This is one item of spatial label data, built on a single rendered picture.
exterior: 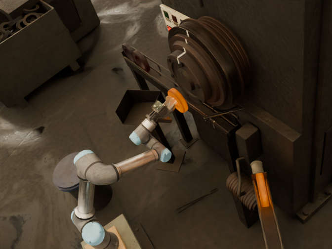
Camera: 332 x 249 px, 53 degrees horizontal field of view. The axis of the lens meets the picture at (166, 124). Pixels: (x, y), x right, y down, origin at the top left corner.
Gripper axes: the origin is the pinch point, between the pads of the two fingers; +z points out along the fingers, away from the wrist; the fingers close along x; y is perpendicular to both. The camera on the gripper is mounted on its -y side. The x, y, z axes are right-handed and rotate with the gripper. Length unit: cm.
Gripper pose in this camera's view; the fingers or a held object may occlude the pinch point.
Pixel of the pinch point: (177, 98)
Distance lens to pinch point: 191.9
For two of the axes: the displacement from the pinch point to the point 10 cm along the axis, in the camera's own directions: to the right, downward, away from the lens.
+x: -5.5, -5.2, 6.6
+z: 6.8, -7.3, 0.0
